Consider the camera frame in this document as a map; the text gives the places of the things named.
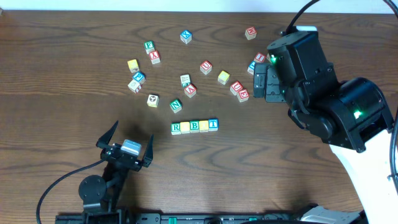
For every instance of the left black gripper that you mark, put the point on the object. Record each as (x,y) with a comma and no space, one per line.
(121,154)

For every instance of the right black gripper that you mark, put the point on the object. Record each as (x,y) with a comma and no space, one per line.
(264,83)

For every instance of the green R block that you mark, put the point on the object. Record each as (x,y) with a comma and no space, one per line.
(175,128)

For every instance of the yellow O block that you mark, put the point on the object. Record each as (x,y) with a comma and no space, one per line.
(185,127)

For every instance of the blue T block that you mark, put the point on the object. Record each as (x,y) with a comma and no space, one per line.
(213,124)

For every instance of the green B block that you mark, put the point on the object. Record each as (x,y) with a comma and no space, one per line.
(194,127)

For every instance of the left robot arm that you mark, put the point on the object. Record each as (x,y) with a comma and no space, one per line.
(100,194)

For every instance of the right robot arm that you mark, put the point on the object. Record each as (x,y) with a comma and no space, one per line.
(352,117)

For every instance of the blue L block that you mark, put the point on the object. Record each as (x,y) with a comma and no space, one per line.
(251,67)

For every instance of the red I block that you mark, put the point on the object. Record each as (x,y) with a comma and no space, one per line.
(259,58)

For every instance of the red E block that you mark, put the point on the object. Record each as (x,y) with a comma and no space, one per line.
(243,95)

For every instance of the red U block lower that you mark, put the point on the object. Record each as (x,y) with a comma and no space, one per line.
(236,87)

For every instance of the red u block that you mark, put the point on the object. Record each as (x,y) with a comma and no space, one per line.
(206,67)
(236,87)

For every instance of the red H block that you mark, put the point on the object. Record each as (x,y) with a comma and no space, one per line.
(250,33)

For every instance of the red U block upper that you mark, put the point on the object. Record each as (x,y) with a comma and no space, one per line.
(206,67)

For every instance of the wood picture block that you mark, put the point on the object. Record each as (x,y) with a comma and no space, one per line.
(153,101)

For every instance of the plain wood red-sided block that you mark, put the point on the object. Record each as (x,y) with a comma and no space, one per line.
(134,86)

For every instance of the green N block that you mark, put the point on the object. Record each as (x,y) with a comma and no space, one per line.
(176,106)

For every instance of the red A block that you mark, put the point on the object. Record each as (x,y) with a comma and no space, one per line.
(190,90)

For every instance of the wood block green side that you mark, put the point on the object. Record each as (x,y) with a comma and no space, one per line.
(185,80)

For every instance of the blue P block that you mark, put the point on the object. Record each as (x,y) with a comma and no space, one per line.
(139,77)

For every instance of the blue X block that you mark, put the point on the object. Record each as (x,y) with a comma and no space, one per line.
(186,36)

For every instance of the red Y block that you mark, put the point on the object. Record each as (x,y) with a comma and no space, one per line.
(154,57)

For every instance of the green F block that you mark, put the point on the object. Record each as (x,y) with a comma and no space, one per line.
(149,46)

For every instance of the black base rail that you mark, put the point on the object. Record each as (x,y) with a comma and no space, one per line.
(312,213)

